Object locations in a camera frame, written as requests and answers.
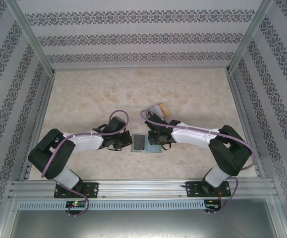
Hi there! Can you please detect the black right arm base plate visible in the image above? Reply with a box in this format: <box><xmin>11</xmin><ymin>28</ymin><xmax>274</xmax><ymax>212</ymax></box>
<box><xmin>185</xmin><ymin>180</ymin><xmax>231</xmax><ymax>198</ymax></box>

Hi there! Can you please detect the clear acrylic card stand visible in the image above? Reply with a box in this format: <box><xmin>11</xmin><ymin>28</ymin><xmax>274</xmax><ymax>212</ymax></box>
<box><xmin>148</xmin><ymin>102</ymin><xmax>172</xmax><ymax>119</ymax></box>

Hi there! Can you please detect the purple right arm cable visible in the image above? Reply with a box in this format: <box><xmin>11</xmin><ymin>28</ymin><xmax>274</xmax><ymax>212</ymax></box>
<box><xmin>140</xmin><ymin>110</ymin><xmax>255</xmax><ymax>214</ymax></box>

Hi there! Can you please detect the green card holder wallet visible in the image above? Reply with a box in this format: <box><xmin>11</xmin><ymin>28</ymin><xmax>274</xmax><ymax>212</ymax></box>
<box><xmin>130</xmin><ymin>133</ymin><xmax>163</xmax><ymax>153</ymax></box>

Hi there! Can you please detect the slotted grey cable duct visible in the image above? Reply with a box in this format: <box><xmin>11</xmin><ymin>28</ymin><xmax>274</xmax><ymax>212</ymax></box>
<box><xmin>18</xmin><ymin>200</ymin><xmax>206</xmax><ymax>210</ymax></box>

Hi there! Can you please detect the gold VIP card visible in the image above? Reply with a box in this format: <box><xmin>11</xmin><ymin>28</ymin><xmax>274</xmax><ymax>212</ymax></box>
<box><xmin>159</xmin><ymin>103</ymin><xmax>171</xmax><ymax>118</ymax></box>

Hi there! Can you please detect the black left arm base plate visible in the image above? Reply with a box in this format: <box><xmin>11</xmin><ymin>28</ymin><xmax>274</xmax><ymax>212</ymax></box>
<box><xmin>55</xmin><ymin>182</ymin><xmax>100</xmax><ymax>199</ymax></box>

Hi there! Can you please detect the aluminium mounting rail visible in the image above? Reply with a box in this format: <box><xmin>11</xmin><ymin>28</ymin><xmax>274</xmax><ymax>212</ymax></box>
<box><xmin>8</xmin><ymin>178</ymin><xmax>276</xmax><ymax>199</ymax></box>

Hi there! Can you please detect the small circuit board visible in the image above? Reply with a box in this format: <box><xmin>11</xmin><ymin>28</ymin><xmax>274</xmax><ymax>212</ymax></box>
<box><xmin>205</xmin><ymin>199</ymin><xmax>223</xmax><ymax>211</ymax></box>
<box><xmin>65</xmin><ymin>200</ymin><xmax>87</xmax><ymax>209</ymax></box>

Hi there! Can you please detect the grey metal sheet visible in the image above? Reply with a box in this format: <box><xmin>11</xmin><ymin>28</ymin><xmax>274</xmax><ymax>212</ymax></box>
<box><xmin>8</xmin><ymin>209</ymin><xmax>287</xmax><ymax>238</ymax></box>

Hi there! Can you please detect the aluminium frame post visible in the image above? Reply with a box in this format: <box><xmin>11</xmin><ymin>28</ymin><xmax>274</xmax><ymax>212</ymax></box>
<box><xmin>4</xmin><ymin>0</ymin><xmax>57</xmax><ymax>76</ymax></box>
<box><xmin>226</xmin><ymin>0</ymin><xmax>274</xmax><ymax>75</ymax></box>

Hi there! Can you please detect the aluminium table side rail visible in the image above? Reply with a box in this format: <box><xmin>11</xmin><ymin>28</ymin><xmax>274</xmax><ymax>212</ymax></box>
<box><xmin>18</xmin><ymin>71</ymin><xmax>57</xmax><ymax>181</ymax></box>
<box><xmin>226</xmin><ymin>70</ymin><xmax>267</xmax><ymax>179</ymax></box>

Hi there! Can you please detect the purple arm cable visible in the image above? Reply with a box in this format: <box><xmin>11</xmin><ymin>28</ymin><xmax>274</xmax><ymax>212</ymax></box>
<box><xmin>140</xmin><ymin>110</ymin><xmax>255</xmax><ymax>214</ymax></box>
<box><xmin>41</xmin><ymin>110</ymin><xmax>131</xmax><ymax>217</ymax></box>

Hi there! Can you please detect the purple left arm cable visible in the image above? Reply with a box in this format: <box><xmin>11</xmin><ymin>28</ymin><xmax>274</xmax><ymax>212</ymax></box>
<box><xmin>41</xmin><ymin>110</ymin><xmax>131</xmax><ymax>217</ymax></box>

